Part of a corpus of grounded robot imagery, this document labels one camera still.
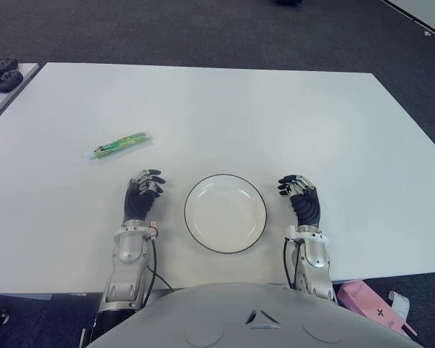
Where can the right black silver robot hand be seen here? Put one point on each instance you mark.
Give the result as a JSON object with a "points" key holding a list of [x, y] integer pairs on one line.
{"points": [[306, 206]]}

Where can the white paper tag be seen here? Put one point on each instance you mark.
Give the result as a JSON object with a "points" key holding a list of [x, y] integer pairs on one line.
{"points": [[400, 304]]}

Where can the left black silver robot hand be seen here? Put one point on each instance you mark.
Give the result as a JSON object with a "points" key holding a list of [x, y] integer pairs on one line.
{"points": [[136, 203]]}

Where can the black game controller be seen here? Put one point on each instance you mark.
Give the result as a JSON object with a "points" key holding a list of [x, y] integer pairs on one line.
{"points": [[1, 80], [0, 64]]}

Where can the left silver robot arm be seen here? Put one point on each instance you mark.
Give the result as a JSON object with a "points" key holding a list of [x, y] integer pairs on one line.
{"points": [[127, 264]]}

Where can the white plate with black rim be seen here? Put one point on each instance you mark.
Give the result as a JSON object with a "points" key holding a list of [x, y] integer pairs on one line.
{"points": [[224, 214]]}

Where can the green toothpaste tube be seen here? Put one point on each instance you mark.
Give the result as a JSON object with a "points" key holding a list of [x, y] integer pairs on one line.
{"points": [[121, 144]]}

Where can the pink cardboard box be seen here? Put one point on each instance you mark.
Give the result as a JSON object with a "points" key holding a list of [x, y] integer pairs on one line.
{"points": [[366, 302]]}

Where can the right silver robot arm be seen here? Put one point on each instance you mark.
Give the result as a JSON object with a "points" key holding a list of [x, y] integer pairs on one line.
{"points": [[315, 261]]}

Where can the grey robot torso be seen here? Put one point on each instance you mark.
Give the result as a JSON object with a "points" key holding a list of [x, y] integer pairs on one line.
{"points": [[239, 319]]}

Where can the white side table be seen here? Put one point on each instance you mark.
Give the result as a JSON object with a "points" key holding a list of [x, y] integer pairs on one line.
{"points": [[7, 98]]}

